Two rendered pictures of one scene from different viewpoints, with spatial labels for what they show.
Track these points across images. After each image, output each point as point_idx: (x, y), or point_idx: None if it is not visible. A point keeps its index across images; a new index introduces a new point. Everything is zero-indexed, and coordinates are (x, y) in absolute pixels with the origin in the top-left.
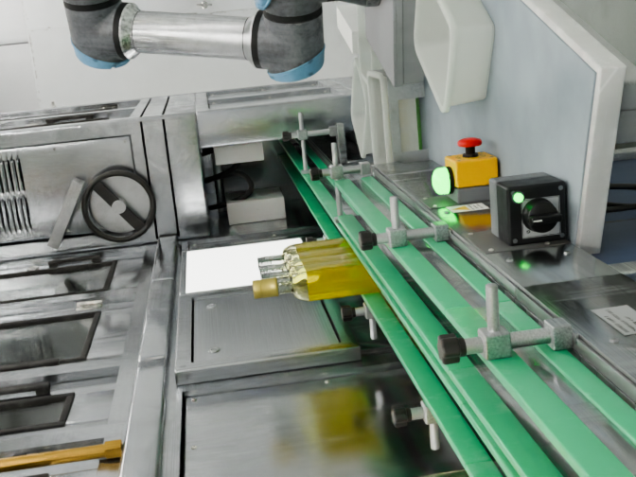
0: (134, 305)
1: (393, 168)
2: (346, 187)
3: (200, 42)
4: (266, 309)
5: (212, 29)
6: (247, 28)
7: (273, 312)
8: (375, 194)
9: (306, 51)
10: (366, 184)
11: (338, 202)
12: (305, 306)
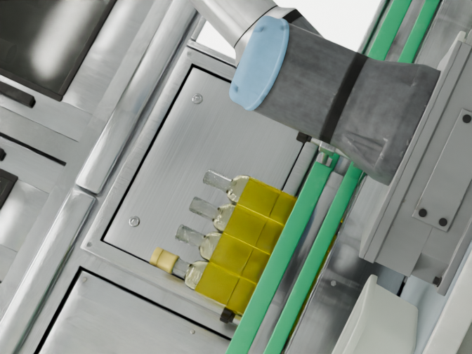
0: (155, 3)
1: (369, 210)
2: (298, 211)
3: (190, 3)
4: (234, 150)
5: (204, 8)
6: (239, 48)
7: (234, 167)
8: (301, 265)
9: None
10: (329, 210)
11: (322, 158)
12: (267, 174)
